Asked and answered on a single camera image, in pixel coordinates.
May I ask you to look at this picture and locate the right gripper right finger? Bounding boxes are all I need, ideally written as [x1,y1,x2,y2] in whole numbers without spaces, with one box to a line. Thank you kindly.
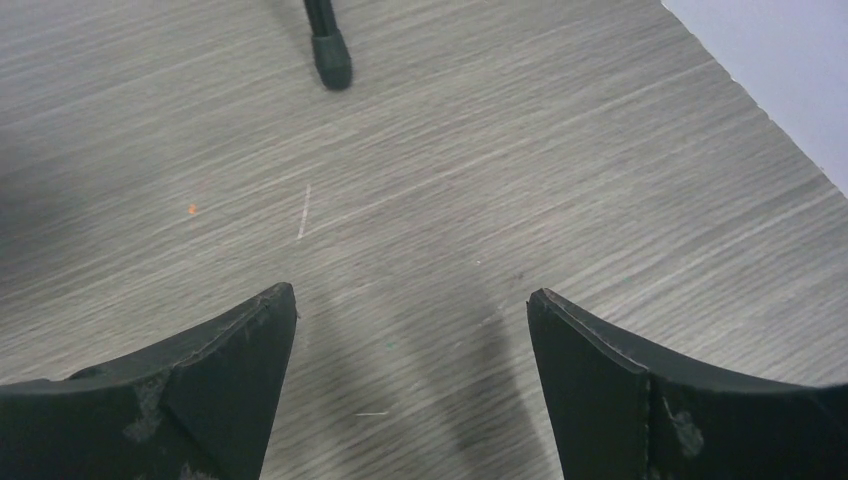
[527,289,847,479]

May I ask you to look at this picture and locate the black tripod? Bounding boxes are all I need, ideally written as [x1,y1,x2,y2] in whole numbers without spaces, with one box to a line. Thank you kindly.
[304,0,353,91]

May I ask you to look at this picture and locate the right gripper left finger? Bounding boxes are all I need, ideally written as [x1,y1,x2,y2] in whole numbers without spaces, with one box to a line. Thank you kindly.
[1,283,297,479]

